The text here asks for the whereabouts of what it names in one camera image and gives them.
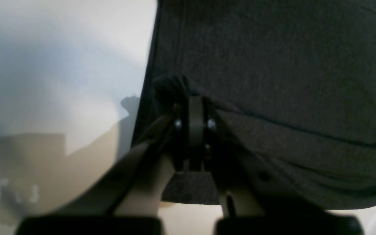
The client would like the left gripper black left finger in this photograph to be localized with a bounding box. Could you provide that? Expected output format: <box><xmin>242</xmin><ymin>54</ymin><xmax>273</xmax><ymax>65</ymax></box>
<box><xmin>16</xmin><ymin>104</ymin><xmax>187</xmax><ymax>235</ymax></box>

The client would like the black t-shirt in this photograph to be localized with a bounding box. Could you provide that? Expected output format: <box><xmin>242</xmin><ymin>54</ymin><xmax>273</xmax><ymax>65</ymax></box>
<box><xmin>133</xmin><ymin>0</ymin><xmax>376</xmax><ymax>210</ymax></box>

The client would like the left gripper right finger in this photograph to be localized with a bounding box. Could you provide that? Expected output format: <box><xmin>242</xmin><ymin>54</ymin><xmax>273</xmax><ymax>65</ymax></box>
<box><xmin>188</xmin><ymin>96</ymin><xmax>364</xmax><ymax>235</ymax></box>

